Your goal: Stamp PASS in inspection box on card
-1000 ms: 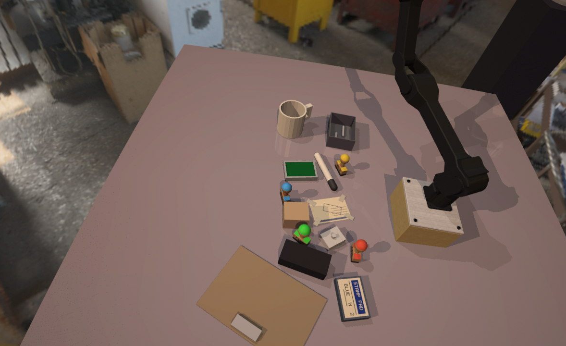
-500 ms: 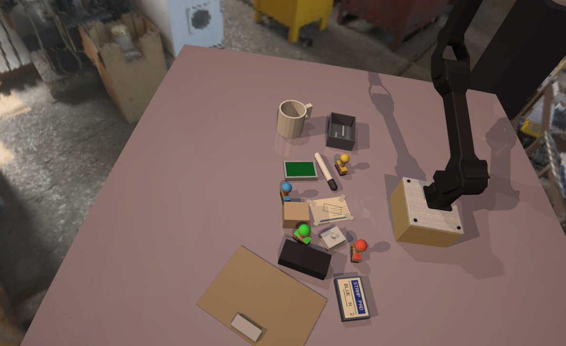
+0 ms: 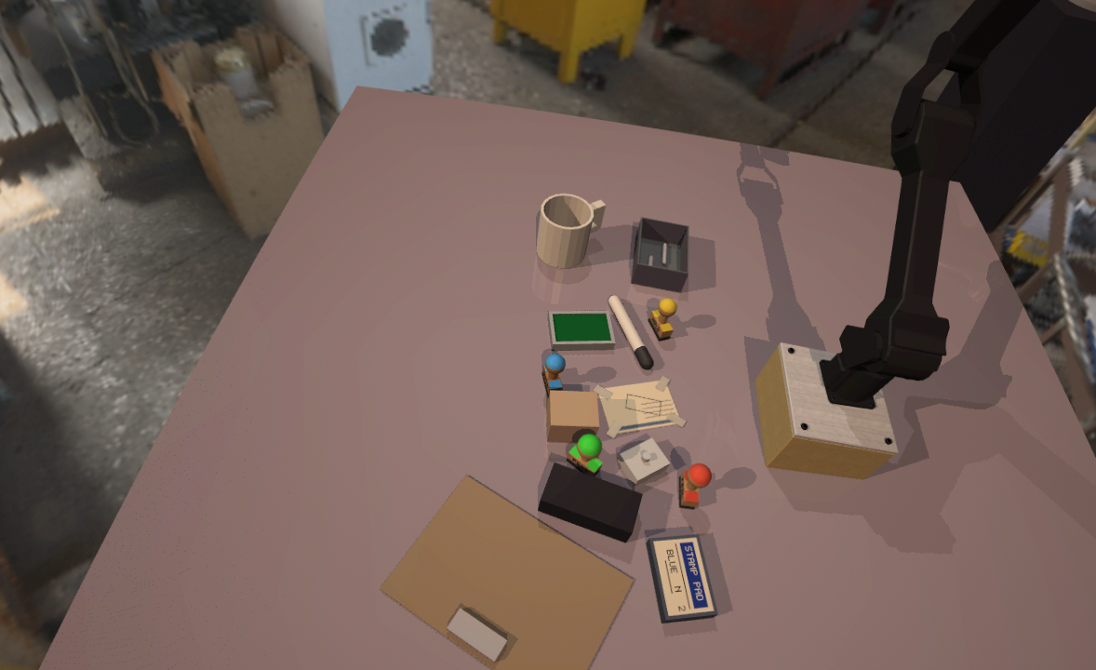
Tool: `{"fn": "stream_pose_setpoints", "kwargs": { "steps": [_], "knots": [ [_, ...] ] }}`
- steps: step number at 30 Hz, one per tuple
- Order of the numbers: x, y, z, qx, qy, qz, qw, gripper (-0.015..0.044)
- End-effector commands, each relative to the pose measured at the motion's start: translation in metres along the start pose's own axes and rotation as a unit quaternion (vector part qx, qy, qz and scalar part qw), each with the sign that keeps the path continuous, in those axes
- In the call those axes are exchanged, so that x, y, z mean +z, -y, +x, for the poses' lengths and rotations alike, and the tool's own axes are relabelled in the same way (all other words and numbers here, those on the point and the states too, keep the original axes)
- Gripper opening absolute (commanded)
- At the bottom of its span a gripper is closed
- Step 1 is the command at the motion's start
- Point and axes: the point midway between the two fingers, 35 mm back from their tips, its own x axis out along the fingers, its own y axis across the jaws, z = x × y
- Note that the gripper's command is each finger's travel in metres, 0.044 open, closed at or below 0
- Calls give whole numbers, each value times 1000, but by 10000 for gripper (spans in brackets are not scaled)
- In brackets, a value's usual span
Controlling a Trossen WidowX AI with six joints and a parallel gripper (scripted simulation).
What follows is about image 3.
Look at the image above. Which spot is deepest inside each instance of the yellow rubber stamp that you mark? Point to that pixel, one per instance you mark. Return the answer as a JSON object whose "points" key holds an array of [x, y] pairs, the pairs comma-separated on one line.
{"points": [[659, 319]]}

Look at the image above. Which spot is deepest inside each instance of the beige taped card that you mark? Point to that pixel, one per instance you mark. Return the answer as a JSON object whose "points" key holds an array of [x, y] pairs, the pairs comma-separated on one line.
{"points": [[638, 407]]}

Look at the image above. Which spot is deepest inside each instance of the beige mug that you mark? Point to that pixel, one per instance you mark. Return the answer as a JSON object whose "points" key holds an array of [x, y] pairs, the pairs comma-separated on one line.
{"points": [[566, 222]]}

